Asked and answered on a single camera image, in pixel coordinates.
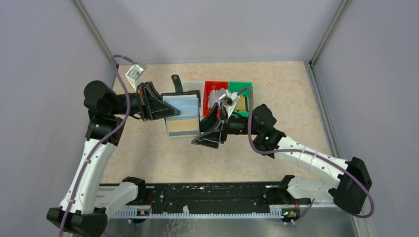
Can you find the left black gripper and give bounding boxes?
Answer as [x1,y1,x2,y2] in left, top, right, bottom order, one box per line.
[110,81,181,121]

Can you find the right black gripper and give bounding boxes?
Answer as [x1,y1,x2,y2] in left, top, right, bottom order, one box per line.
[190,103,260,149]

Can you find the gold credit card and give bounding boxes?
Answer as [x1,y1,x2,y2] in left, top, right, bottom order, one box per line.
[167,119,199,133]

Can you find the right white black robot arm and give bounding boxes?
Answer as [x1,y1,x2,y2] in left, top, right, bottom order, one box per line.
[191,104,375,218]

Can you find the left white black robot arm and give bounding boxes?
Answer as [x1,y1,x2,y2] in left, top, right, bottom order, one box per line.
[46,80,180,237]

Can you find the cards in red bin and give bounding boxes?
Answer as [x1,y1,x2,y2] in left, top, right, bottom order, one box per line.
[207,88,226,109]

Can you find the card in green bin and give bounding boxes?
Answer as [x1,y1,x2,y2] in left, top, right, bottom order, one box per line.
[236,95,250,112]

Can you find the white plastic bin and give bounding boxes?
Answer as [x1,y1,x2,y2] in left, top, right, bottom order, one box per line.
[182,80,205,95]

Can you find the red plastic bin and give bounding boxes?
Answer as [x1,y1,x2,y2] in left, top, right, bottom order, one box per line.
[202,81,229,117]

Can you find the green plastic bin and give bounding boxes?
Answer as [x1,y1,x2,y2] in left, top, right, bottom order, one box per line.
[228,81,253,117]

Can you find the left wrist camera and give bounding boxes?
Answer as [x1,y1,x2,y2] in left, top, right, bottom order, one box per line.
[125,64,147,91]

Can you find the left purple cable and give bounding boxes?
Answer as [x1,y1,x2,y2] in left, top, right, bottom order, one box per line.
[59,55,145,237]

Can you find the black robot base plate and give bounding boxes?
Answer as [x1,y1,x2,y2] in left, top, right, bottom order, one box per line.
[128,181,311,214]

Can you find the aluminium frame rail right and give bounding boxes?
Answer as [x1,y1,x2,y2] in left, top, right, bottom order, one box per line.
[303,61,342,158]

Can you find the aluminium frame rail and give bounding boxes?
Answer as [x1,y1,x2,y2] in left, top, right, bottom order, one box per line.
[71,0,113,65]
[303,61,342,158]

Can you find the aluminium frame rail left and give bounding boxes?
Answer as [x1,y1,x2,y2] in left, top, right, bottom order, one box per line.
[71,0,113,65]

